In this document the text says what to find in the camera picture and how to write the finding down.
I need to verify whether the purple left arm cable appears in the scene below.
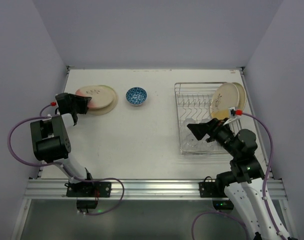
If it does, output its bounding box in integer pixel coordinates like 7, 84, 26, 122
7, 101, 90, 182

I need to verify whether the cream and green plate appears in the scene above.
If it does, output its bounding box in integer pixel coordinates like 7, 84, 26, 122
88, 85, 118, 116

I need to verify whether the clear glass back right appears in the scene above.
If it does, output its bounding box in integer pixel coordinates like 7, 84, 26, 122
200, 118, 211, 124

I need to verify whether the clear glass front left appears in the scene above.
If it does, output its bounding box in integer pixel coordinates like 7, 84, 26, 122
180, 130, 199, 152

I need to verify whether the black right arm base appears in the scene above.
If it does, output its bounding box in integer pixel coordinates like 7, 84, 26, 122
198, 176, 234, 211

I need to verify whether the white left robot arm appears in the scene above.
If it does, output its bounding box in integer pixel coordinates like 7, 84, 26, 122
30, 93, 92, 184

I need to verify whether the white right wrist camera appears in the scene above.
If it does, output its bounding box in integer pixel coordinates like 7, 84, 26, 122
223, 107, 243, 126

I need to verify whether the clear glass front right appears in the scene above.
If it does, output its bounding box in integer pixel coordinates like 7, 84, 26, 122
200, 139, 221, 152

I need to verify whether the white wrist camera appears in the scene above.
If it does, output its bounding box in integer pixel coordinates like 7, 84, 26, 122
61, 113, 74, 128
223, 107, 243, 126

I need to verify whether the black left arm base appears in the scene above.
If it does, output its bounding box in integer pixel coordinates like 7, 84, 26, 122
65, 181, 112, 213

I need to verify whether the steel wire dish rack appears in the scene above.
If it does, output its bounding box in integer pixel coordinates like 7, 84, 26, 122
174, 82, 226, 154

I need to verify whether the aluminium mounting rail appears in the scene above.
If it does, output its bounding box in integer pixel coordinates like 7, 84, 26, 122
24, 177, 285, 201

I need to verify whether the blue patterned bowl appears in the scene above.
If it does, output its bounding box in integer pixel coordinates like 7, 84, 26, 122
125, 87, 147, 106

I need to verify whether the cream plate rearmost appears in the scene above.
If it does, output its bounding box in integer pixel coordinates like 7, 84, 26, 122
233, 82, 247, 111

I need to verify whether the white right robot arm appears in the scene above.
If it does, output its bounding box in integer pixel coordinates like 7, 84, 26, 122
187, 118, 292, 240

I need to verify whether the clear glass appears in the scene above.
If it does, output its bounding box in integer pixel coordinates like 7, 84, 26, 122
200, 118, 211, 124
200, 139, 221, 152
182, 118, 196, 130
180, 130, 199, 152

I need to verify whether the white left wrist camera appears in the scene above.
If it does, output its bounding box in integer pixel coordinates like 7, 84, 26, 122
61, 113, 74, 128

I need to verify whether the cream and pink plate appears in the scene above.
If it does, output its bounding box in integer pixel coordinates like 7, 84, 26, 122
75, 85, 114, 109

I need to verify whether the clear glass back left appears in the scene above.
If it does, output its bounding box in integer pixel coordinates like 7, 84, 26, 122
182, 118, 196, 130

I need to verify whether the cream and yellow plate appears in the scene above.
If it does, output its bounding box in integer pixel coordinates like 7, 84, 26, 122
210, 82, 239, 120

